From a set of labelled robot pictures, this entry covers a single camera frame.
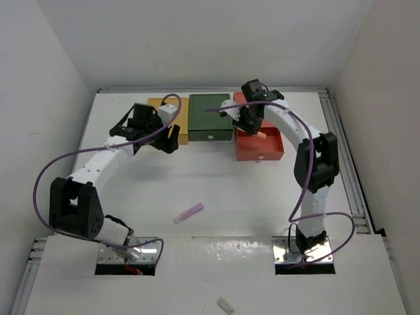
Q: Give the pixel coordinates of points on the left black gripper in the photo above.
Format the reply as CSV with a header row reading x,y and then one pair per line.
x,y
167,144

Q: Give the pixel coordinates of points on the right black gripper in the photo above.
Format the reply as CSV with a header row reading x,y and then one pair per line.
x,y
241,123

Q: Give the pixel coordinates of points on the orange capped glue stick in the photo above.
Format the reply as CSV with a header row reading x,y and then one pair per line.
x,y
260,135

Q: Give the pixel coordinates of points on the yellow drawer box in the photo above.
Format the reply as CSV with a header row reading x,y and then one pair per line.
x,y
181,119

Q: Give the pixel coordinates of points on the red drawer box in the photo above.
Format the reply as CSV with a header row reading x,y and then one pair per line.
x,y
253,148

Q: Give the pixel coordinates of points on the green drawer box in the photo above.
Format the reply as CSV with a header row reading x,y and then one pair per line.
x,y
208,126

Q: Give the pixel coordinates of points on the lilac glue stick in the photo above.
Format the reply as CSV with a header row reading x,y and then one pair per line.
x,y
188,213

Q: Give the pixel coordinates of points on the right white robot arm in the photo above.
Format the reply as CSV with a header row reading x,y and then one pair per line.
x,y
316,162

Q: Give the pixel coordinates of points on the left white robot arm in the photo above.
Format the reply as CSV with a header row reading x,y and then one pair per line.
x,y
75,207

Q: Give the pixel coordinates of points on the small white eraser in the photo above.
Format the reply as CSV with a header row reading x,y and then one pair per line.
x,y
223,304

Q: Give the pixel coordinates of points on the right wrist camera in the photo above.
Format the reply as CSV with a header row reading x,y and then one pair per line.
x,y
231,109

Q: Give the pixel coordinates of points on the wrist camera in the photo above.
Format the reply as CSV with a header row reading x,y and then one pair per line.
x,y
231,109
166,112

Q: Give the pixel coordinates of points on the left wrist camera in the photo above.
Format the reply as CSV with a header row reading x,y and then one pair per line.
x,y
166,112

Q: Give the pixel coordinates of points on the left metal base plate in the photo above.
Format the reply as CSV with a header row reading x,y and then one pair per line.
x,y
138,255

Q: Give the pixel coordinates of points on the metal base plate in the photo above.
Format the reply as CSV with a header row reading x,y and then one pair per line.
x,y
286,252
138,255

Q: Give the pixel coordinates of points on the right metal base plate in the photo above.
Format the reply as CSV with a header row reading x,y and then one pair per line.
x,y
286,252

